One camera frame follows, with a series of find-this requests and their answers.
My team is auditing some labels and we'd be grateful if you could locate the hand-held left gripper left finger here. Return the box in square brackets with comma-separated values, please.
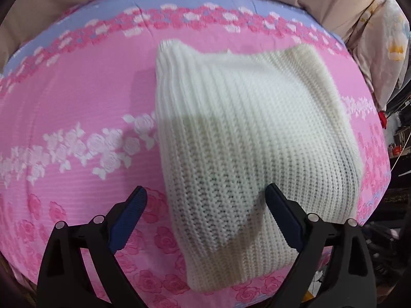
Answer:
[37, 185, 148, 308]

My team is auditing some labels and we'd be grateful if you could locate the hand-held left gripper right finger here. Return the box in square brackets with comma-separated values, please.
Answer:
[265, 183, 375, 308]

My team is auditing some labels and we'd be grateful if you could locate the white red black knit sweater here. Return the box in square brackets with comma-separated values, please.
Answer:
[154, 38, 365, 293]

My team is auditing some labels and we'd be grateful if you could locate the pink floral bed sheet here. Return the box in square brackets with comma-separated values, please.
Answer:
[0, 0, 392, 308]

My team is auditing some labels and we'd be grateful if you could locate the dark cluttered furniture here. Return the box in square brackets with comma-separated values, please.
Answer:
[384, 93, 411, 206]

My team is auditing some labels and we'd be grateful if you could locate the pale floral quilt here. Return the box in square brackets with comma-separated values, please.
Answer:
[345, 0, 411, 113]

